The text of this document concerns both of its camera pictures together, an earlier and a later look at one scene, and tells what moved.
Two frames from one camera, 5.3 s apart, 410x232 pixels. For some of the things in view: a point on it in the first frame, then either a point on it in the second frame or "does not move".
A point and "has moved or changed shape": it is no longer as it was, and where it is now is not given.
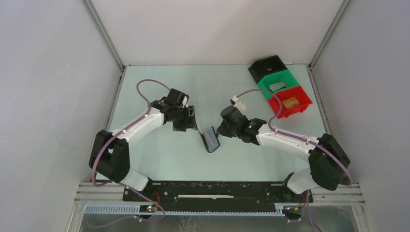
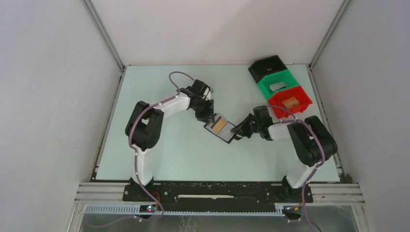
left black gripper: x=189 y=122 -> x=208 y=116
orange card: x=291 y=103 does not move
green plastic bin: x=284 y=76 does not move
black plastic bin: x=260 y=68 does not move
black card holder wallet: x=210 y=139 has moved or changed shape
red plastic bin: x=293 y=99 does not move
